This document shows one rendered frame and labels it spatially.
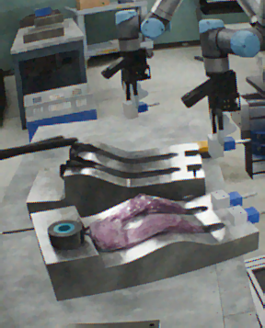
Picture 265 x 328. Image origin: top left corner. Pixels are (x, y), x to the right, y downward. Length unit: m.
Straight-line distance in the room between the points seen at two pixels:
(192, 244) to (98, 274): 0.22
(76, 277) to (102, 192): 0.41
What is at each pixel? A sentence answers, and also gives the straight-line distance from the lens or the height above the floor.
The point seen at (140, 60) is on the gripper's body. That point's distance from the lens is 1.97.
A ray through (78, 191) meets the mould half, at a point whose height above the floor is 0.88.
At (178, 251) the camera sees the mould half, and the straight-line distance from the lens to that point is 1.22.
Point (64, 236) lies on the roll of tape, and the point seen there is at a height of 0.94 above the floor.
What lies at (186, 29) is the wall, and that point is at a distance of 8.13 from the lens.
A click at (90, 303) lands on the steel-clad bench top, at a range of 1.19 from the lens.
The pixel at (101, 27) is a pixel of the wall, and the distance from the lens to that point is 7.88.
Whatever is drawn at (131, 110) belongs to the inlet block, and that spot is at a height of 0.93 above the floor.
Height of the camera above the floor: 1.51
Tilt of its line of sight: 21 degrees down
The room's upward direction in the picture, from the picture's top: 7 degrees counter-clockwise
